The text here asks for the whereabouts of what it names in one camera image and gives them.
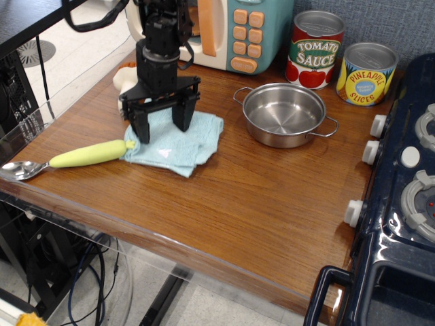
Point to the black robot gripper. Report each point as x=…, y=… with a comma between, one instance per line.
x=159, y=87

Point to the light blue towel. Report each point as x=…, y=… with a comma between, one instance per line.
x=172, y=149

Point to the spoon with green handle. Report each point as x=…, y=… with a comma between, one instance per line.
x=85, y=156

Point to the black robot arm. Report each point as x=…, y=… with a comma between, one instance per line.
x=167, y=27

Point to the plush white mushroom toy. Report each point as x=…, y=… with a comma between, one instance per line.
x=124, y=80

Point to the small steel pot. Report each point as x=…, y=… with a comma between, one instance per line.
x=283, y=115

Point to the toy microwave teal and cream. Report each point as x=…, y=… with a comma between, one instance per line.
x=239, y=36

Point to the tomato sauce can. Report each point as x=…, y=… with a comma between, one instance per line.
x=315, y=43

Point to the pineapple slices can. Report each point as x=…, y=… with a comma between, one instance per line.
x=366, y=73

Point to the white stove knob middle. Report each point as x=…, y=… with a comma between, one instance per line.
x=370, y=152

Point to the white stove knob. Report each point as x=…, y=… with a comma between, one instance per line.
x=352, y=213
x=378, y=125
x=370, y=152

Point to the white stove knob lower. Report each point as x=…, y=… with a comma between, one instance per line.
x=352, y=213

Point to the white stove knob upper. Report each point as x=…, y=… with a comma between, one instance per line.
x=378, y=125

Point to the dark blue toy stove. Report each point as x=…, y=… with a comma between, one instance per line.
x=391, y=278

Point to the black desk frame left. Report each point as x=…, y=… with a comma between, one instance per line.
x=21, y=21

